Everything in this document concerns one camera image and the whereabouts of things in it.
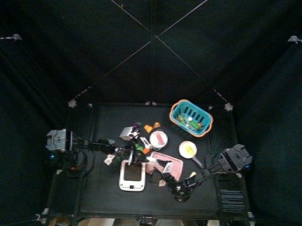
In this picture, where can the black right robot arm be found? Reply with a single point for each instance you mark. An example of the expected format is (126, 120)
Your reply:
(224, 164)

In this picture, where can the white plate with red bacon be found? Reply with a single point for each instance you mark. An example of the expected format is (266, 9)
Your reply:
(158, 139)

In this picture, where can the small yellow toy piece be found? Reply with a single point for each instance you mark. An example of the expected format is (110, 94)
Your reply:
(193, 174)

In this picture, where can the white toy scale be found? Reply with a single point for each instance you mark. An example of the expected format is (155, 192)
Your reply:
(133, 176)

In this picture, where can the green toy piece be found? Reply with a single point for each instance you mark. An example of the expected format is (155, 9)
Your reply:
(138, 146)

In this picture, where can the grey toy box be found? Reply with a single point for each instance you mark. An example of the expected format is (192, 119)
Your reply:
(127, 133)

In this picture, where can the teal basket with orange rim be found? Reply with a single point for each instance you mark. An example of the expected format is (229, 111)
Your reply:
(192, 117)

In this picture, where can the white rice block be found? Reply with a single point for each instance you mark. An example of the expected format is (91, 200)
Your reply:
(151, 160)

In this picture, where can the black pot lid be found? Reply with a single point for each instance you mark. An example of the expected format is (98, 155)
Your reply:
(181, 194)

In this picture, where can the green toy vegetables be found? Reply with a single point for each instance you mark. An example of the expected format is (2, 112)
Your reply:
(188, 121)

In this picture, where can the purple toy piece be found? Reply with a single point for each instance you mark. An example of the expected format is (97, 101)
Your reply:
(137, 126)

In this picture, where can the orange toy food piece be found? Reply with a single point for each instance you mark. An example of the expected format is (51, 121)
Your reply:
(149, 128)
(157, 125)

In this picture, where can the white pan with yellow egg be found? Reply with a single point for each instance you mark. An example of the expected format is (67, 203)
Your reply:
(189, 149)

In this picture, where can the pink rectangular tray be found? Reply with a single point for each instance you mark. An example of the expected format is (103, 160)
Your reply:
(176, 164)

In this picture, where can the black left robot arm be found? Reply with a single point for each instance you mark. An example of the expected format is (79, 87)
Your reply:
(75, 144)

